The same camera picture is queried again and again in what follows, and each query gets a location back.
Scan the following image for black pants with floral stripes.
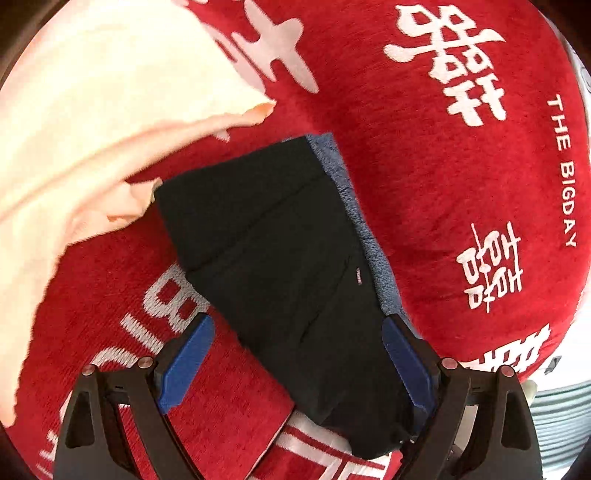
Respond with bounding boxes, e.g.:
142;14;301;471
154;133;419;460

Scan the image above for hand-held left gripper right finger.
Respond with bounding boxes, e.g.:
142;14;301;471
381;314;543;480

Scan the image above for pale ribbed cloth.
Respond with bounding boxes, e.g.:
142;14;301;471
531;383;591;480

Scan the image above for peach folded cloth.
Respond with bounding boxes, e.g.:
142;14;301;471
0;0;277;428

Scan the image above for red printed blanket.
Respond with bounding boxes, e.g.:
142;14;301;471
9;0;591;480

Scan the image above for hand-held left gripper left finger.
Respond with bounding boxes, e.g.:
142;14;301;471
53;313;217;480

